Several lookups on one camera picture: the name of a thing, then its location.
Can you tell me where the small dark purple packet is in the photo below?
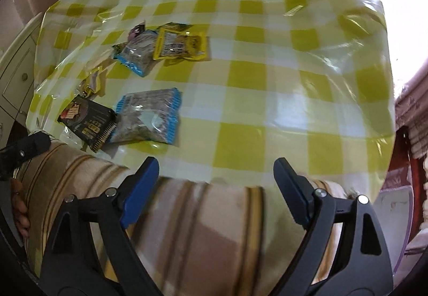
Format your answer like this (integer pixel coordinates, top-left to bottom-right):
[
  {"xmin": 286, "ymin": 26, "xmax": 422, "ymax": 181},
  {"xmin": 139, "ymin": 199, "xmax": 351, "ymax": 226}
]
[{"xmin": 129, "ymin": 24, "xmax": 148, "ymax": 40}]

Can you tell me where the brown striped towel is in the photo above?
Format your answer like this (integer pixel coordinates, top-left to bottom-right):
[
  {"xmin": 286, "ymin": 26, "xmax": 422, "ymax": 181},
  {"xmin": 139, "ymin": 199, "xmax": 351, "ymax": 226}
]
[{"xmin": 15, "ymin": 140, "xmax": 355, "ymax": 296}]

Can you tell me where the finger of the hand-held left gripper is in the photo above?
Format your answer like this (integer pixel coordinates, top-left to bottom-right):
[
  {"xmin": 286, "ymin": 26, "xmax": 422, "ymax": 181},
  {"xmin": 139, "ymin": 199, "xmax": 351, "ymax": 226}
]
[{"xmin": 0, "ymin": 132, "xmax": 51, "ymax": 181}]

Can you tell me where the black snack packet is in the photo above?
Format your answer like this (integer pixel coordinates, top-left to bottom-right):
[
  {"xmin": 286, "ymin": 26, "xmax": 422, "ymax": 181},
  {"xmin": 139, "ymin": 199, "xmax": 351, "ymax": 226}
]
[{"xmin": 58, "ymin": 97, "xmax": 118, "ymax": 153}]

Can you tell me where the translucent plastic box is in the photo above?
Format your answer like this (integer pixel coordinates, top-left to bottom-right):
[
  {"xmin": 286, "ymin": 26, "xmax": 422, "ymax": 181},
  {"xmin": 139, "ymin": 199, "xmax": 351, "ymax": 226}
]
[{"xmin": 372, "ymin": 185, "xmax": 422, "ymax": 283}]

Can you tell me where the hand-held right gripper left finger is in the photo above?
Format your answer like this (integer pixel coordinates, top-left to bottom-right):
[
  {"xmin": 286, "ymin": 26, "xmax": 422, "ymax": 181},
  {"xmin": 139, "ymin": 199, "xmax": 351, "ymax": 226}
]
[{"xmin": 39, "ymin": 156, "xmax": 160, "ymax": 296}]

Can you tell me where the person's left hand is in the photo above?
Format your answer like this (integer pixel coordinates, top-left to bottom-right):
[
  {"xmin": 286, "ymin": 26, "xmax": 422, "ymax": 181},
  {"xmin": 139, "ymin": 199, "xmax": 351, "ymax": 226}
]
[{"xmin": 9, "ymin": 178, "xmax": 31, "ymax": 239}]

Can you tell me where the yellow snack packet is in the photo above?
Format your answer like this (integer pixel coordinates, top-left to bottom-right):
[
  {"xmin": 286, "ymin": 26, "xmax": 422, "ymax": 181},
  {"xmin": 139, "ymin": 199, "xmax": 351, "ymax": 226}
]
[{"xmin": 153, "ymin": 22, "xmax": 209, "ymax": 65}]

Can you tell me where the pink patterned cloth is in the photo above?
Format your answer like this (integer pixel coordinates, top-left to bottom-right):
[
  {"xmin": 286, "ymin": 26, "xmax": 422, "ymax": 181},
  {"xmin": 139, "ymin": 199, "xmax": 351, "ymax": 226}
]
[{"xmin": 395, "ymin": 72, "xmax": 428, "ymax": 131}]

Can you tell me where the small dark gold packet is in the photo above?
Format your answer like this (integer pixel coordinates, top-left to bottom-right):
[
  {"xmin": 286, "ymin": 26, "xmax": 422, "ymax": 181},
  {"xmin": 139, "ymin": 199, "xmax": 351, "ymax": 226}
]
[{"xmin": 78, "ymin": 68, "xmax": 103, "ymax": 97}]

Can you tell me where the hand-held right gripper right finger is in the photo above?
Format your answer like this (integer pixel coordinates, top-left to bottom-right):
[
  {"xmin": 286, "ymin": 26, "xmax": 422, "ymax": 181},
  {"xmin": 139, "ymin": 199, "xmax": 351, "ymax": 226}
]
[{"xmin": 273, "ymin": 157, "xmax": 394, "ymax": 296}]

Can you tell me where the red wooden frame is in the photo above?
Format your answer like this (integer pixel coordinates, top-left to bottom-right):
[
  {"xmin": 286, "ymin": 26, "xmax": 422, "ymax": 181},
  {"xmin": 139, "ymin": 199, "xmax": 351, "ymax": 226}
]
[{"xmin": 391, "ymin": 125, "xmax": 426, "ymax": 228}]

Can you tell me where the blue-edged clear snack packet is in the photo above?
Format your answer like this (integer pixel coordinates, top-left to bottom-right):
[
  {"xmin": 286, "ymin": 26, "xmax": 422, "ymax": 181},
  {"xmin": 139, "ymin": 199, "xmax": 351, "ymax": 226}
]
[
  {"xmin": 113, "ymin": 31, "xmax": 160, "ymax": 78},
  {"xmin": 110, "ymin": 87, "xmax": 183, "ymax": 145}
]

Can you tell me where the yellow checkered plastic tablecloth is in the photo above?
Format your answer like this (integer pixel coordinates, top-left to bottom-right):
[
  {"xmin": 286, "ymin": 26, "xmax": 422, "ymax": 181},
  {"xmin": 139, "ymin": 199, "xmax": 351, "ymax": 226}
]
[{"xmin": 26, "ymin": 0, "xmax": 397, "ymax": 194}]

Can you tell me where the white cabinet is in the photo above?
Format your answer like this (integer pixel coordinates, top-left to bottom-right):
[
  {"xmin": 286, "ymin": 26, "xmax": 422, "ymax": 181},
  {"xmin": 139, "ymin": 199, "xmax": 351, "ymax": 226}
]
[{"xmin": 0, "ymin": 12, "xmax": 45, "ymax": 149}]

